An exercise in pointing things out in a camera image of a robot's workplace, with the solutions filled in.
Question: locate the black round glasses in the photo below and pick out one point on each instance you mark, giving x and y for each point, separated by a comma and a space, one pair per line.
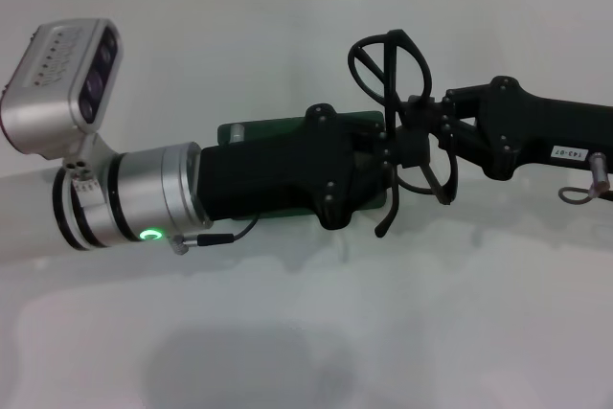
407, 59

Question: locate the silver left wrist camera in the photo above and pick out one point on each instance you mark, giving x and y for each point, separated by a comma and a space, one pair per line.
52, 88

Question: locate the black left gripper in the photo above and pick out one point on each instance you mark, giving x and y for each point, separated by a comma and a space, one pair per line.
282, 169

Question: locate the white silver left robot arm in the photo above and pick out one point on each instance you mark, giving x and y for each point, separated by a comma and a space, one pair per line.
143, 198

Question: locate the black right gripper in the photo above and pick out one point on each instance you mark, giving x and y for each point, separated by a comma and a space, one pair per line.
536, 131

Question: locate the green glasses case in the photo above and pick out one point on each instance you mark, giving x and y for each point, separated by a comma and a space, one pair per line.
268, 124

